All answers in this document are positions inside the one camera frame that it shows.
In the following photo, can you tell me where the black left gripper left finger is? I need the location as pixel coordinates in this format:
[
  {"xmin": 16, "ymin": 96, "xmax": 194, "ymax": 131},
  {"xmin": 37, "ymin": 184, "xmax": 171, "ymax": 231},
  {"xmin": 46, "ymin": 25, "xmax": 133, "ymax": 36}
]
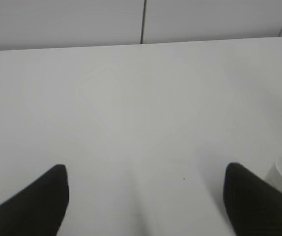
[{"xmin": 0, "ymin": 164, "xmax": 69, "ymax": 236}]

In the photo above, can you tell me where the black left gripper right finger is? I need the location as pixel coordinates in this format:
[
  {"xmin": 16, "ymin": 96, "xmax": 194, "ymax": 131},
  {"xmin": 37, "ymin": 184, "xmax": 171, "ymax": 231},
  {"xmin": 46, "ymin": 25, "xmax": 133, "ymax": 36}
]
[{"xmin": 223, "ymin": 162, "xmax": 282, "ymax": 236}]

